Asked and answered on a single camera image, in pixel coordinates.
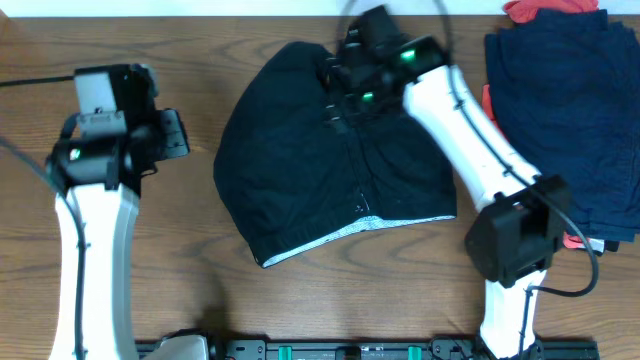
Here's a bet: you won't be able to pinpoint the black shorts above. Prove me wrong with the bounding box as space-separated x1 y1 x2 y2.
213 42 457 268

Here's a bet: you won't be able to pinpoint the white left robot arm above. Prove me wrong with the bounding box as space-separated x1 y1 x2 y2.
46 64 190 359

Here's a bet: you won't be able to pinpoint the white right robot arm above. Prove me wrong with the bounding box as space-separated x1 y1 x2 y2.
335 5 569 359

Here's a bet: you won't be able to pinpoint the orange red garment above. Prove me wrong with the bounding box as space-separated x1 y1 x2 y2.
481 0 605 253

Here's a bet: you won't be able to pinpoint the navy blue shorts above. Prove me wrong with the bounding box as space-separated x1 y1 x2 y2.
484 9 639 242

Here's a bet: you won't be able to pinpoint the black garment under pile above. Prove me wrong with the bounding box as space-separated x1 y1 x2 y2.
588 238 620 256

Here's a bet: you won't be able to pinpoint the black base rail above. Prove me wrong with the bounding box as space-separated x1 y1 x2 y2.
133 327 600 360

